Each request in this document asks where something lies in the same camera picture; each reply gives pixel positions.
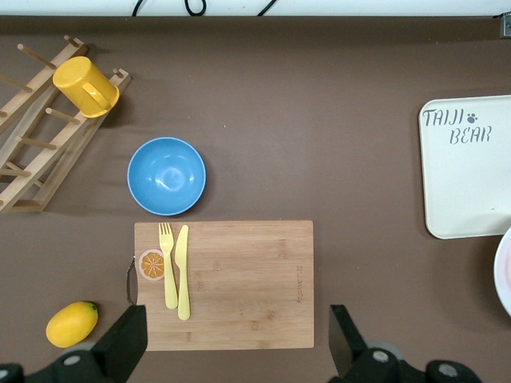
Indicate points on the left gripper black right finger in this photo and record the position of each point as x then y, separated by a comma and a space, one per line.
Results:
345, 347

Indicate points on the yellow plastic fork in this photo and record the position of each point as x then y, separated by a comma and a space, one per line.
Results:
171, 279

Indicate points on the metal table edge bracket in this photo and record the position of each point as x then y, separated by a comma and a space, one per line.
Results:
506, 26

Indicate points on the cream tray with bear print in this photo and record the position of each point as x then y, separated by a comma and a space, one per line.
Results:
471, 179

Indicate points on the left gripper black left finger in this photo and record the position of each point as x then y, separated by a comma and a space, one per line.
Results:
123, 343

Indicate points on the wooden peg mug rack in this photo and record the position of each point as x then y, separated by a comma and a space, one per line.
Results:
64, 151

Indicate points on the blue bowl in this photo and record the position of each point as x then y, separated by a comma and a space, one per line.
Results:
166, 175

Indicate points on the white round plate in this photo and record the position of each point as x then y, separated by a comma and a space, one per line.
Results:
505, 271

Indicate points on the round orange slice sticker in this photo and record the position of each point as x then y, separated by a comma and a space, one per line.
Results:
149, 265

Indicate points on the yellow lemon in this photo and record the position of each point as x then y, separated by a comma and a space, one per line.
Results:
70, 325

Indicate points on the yellow mug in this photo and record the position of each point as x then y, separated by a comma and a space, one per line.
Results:
80, 84

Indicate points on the yellow plastic knife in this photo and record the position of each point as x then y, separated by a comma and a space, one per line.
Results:
183, 279

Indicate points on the bamboo cutting board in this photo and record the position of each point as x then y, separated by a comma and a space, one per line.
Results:
247, 279

